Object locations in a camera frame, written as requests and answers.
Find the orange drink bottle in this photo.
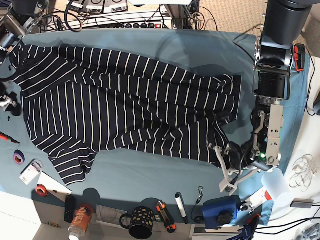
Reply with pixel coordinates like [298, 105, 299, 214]
[68, 203, 94, 240]

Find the white cable bundle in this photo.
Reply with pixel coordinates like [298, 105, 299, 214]
[288, 154, 319, 193]

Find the purple tape roll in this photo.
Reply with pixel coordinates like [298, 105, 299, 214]
[13, 149, 25, 165]

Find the black lanyard with clip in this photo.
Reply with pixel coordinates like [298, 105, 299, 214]
[190, 186, 204, 224]

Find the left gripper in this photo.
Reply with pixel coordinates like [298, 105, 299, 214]
[223, 141, 258, 175]

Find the white black marker pen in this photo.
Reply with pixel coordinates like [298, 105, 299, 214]
[174, 193, 189, 225]

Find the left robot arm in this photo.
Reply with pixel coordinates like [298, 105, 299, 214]
[223, 0, 319, 174]

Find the black mug with yellow leaves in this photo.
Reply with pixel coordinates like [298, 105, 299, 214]
[119, 206, 155, 240]

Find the black remote control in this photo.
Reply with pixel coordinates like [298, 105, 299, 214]
[64, 195, 76, 224]

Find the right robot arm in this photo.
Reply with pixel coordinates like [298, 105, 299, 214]
[0, 0, 49, 117]

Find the translucent plastic cup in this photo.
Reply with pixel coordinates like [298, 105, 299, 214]
[261, 167, 293, 208]

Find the white red card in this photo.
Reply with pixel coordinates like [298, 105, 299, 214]
[240, 187, 272, 211]

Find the white paper sheet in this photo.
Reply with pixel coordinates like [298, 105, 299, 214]
[38, 172, 72, 195]

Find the red tape roll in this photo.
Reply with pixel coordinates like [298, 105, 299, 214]
[35, 184, 49, 197]

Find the white packaged card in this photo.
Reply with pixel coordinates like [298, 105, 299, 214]
[19, 159, 44, 185]

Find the orange black clamp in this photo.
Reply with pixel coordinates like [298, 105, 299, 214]
[293, 43, 306, 72]

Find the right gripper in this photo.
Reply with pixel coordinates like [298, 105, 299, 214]
[0, 92, 22, 117]

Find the navy white striped t-shirt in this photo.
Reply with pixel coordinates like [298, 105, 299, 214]
[10, 45, 242, 185]

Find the grey small box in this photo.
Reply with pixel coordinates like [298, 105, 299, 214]
[290, 199, 314, 209]

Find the orange handled screwdriver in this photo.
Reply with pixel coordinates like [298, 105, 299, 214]
[0, 132, 20, 145]

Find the orange black utility knife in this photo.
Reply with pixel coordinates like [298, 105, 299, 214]
[156, 200, 177, 234]

